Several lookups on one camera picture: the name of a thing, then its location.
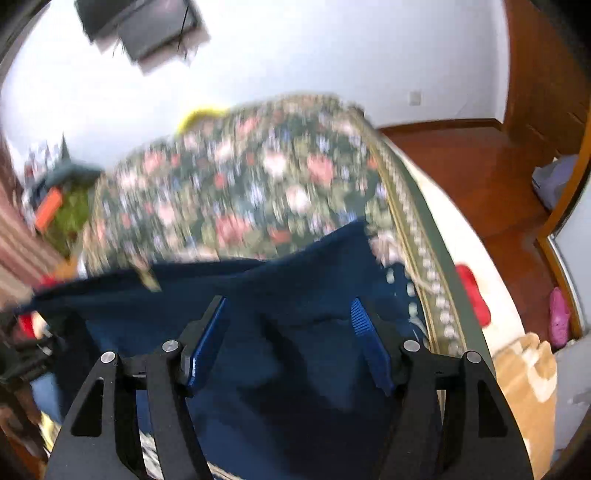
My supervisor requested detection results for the grey purple bag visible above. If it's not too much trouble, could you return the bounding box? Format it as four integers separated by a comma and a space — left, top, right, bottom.
531, 154, 581, 211

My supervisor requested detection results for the dark floral bedspread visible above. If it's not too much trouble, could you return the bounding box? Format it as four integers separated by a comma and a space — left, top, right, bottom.
83, 92, 497, 365

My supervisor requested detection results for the red flat object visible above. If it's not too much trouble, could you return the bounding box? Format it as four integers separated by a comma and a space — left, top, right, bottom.
455, 264, 491, 329

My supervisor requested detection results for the black wall television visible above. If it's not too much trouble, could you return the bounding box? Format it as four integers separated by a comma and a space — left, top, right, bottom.
74, 0, 188, 43

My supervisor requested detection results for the orange box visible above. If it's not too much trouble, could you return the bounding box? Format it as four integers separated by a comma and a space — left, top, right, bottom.
34, 187, 64, 232

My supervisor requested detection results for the navy patterned hooded sweater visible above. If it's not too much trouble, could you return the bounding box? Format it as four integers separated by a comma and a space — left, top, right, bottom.
18, 220, 444, 480

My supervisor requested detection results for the cream bed sheet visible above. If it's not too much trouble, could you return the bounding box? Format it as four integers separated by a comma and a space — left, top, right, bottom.
381, 136, 527, 358

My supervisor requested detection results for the pink slipper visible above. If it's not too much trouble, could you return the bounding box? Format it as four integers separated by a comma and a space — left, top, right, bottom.
549, 287, 573, 350

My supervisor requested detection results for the dark monitor screen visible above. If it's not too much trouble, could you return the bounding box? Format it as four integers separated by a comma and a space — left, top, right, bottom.
117, 7, 205, 64

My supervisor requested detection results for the brown wooden cabinet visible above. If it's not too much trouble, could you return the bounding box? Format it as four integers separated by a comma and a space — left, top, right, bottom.
502, 0, 591, 155

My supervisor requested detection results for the striped red cloth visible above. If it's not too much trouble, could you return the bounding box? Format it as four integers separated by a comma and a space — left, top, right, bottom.
0, 138, 63, 289

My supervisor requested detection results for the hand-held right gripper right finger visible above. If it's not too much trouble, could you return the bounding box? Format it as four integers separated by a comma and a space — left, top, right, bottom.
349, 298, 536, 480

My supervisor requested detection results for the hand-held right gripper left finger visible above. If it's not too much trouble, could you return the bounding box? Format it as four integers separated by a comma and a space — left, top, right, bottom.
45, 295, 229, 480

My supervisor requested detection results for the yellow object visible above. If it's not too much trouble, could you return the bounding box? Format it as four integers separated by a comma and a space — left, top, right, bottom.
178, 106, 230, 135

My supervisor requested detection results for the beige colourful printed blanket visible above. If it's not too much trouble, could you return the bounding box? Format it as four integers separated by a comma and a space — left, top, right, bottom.
492, 332, 559, 480

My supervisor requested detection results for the wooden door frame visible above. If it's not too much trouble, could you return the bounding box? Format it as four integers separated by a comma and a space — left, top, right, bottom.
536, 138, 591, 339

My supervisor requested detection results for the crumpled silver plastic bag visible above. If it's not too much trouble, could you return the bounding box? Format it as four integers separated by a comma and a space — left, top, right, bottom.
23, 138, 70, 185

